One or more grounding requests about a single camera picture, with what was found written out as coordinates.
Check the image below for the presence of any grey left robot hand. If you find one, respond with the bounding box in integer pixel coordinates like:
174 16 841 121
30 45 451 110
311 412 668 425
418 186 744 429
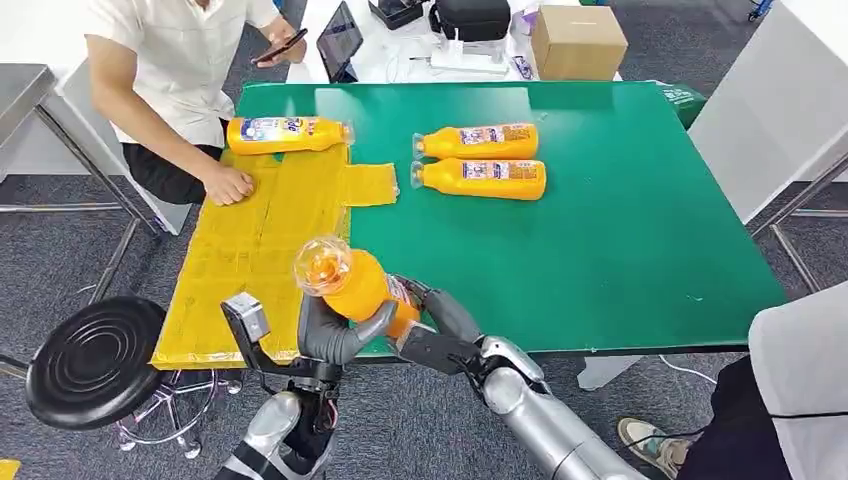
296 294 399 367

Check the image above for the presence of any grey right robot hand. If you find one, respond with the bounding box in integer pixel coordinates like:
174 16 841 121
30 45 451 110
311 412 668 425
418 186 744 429
387 274 485 344

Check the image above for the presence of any orange drink bottle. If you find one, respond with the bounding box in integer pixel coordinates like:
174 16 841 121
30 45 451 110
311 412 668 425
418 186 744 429
409 157 548 202
411 122 540 162
293 235 422 340
226 116 356 156

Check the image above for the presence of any black phone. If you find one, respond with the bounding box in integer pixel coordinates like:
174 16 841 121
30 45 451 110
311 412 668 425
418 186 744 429
250 27 309 66

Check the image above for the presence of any yellow sheet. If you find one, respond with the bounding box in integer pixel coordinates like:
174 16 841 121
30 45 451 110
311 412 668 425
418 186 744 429
150 142 400 371

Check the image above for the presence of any green table mat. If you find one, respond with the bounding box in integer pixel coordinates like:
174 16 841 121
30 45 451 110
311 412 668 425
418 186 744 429
235 80 788 360

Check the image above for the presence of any black round stool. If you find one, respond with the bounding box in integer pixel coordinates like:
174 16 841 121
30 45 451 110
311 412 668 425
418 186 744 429
25 296 220 460

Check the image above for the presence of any white table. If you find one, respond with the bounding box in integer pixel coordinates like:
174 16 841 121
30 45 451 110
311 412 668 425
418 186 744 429
286 0 624 85
686 0 848 293
0 0 193 237

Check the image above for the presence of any dark tablet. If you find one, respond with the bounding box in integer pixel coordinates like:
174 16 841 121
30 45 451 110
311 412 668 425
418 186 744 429
315 1 364 84

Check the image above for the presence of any black bag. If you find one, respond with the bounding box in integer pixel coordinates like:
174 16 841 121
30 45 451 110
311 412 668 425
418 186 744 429
428 0 512 43

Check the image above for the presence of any brown cardboard box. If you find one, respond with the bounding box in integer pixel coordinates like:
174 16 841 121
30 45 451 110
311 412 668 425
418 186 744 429
531 5 629 82

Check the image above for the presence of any black tray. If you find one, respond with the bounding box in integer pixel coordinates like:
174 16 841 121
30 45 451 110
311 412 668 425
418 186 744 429
368 0 431 32

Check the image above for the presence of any seated person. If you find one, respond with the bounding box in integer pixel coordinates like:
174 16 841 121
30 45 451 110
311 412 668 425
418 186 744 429
84 0 309 207

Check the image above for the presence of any green bag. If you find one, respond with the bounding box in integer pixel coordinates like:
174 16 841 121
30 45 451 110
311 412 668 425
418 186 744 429
655 82 709 130

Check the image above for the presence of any standing person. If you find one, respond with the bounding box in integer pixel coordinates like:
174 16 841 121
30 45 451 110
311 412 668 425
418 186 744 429
617 281 848 480

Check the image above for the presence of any steel table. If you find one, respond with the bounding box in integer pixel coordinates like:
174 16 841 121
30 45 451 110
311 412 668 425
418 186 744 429
0 62 164 305

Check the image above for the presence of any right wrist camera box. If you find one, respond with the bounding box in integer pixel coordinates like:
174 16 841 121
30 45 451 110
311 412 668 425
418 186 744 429
395 321 489 378

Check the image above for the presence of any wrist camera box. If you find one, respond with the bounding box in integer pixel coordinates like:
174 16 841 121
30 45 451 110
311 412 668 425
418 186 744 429
395 321 489 378
220 292 342 387

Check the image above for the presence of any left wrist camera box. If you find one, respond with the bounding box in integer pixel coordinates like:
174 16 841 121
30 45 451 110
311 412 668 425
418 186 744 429
220 292 342 387

